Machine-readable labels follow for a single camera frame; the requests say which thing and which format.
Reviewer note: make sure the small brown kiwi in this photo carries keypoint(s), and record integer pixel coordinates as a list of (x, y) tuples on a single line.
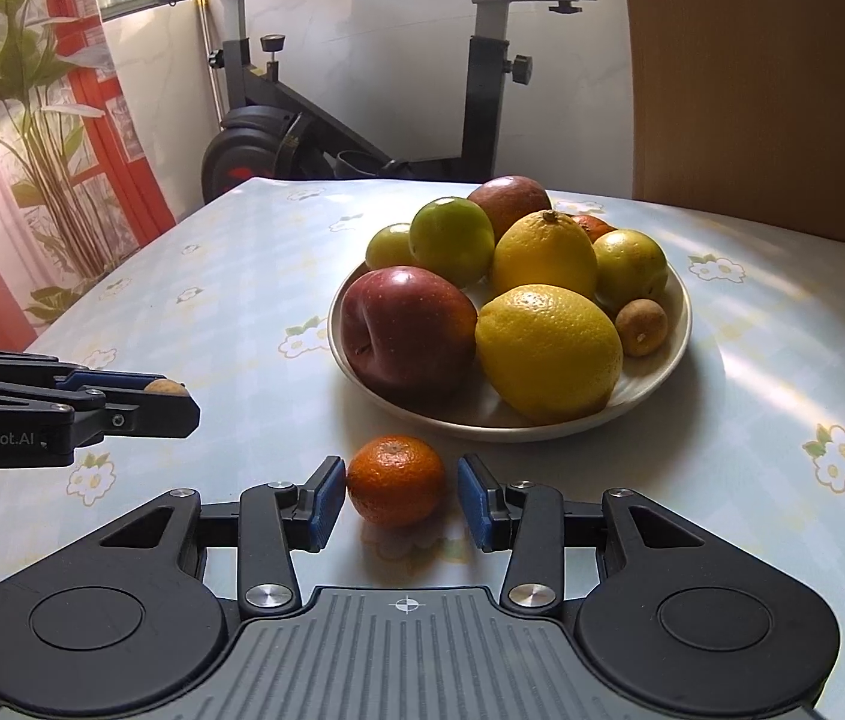
[(166, 388), (641, 326)]

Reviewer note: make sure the mandarin orange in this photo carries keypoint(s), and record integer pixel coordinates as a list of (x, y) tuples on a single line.
[(593, 227), (396, 480)]

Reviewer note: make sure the green leafy plant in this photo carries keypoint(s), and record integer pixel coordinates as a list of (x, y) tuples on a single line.
[(25, 90)]

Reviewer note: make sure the wooden door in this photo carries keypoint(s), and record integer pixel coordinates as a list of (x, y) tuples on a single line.
[(759, 75)]

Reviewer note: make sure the red patterned curtain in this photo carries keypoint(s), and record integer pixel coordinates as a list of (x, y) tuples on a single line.
[(145, 187)]

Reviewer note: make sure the large yellow lemon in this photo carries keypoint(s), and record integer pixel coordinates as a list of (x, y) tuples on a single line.
[(548, 351)]

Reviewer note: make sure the metal pipe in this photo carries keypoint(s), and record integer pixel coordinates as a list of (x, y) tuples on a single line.
[(211, 90)]

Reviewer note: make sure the cream round plate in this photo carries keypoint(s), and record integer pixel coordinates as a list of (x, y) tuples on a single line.
[(647, 382)]

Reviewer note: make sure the green citrus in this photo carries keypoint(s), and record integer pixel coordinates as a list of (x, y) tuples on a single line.
[(452, 240)]

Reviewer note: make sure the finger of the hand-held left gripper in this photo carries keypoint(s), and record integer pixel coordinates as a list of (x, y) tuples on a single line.
[(152, 416), (115, 381)]

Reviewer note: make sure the small yellow-green apple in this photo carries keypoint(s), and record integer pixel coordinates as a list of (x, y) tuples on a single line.
[(388, 247), (630, 266)]

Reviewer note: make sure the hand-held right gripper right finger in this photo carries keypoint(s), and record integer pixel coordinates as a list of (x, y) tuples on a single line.
[(471, 502)]

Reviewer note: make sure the dark red apple at back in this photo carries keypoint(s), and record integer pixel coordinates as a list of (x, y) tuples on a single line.
[(512, 202)]

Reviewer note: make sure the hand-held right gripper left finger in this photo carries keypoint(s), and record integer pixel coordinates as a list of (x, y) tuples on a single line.
[(325, 502)]

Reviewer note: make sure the black exercise bike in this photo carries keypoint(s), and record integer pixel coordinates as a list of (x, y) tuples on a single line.
[(486, 90)]

